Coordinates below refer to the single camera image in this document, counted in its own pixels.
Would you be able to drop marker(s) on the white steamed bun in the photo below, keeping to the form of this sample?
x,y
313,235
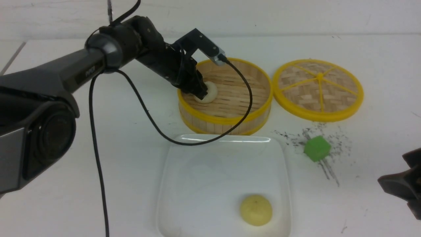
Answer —
x,y
212,93

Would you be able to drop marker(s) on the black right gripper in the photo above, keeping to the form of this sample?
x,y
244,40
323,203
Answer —
x,y
406,185

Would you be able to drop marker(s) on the green cube block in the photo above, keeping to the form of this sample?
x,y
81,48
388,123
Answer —
x,y
317,148

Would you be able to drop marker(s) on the bamboo steamer basket yellow rims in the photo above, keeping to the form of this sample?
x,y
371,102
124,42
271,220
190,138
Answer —
x,y
232,100

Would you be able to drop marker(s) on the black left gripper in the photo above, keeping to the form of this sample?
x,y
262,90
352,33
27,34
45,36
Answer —
x,y
177,69

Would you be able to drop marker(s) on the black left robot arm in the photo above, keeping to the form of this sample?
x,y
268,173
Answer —
x,y
39,111

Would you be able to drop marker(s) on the white square plate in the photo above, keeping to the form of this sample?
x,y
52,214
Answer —
x,y
203,186

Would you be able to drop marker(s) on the woven bamboo steamer lid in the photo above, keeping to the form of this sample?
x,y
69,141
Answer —
x,y
317,90

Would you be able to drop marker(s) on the yellow steamed bun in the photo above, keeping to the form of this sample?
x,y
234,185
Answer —
x,y
256,210

